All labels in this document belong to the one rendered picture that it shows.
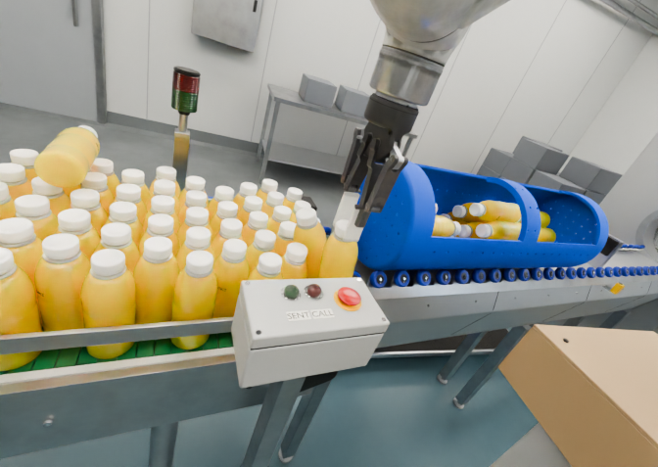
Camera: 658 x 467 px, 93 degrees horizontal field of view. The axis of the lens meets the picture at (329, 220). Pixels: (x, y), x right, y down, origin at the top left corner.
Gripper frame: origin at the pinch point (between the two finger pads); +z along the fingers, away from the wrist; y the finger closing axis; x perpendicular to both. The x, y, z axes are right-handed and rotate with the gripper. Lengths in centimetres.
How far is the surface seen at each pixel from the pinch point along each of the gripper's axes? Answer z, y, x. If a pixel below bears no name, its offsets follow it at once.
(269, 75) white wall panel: 22, 345, -63
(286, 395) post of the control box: 26.5, -14.4, 9.1
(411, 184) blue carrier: -4.1, 9.3, -18.4
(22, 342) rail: 20.0, -4.2, 44.2
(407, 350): 102, 36, -92
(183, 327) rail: 19.9, -4.2, 25.1
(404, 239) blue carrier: 6.4, 3.3, -17.8
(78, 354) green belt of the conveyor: 27.3, -1.5, 39.3
